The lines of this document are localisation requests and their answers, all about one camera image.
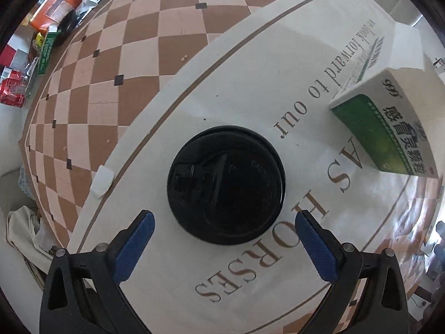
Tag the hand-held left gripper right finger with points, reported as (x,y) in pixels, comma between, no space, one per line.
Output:
(318,250)

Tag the red soda can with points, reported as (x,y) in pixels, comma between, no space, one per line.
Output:
(12,88)

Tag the small yellow packet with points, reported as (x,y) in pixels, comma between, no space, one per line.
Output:
(37,40)

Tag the small white paper scrap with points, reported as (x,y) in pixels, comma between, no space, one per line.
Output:
(102,181)

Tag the brown checked tablecloth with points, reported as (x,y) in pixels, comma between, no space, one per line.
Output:
(139,59)

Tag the orange cardboard box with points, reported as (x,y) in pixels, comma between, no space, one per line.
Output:
(52,7)

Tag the black plastic cup lid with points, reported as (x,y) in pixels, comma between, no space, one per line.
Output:
(226,184)

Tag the black tape roll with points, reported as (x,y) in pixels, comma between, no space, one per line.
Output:
(67,28)

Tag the small green and white box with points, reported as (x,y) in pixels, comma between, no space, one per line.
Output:
(47,54)

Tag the green and white medicine box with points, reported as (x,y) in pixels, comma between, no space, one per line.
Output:
(382,128)

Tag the white cloth bag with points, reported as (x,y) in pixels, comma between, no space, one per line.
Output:
(26,226)

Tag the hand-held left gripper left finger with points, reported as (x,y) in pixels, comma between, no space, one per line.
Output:
(134,247)

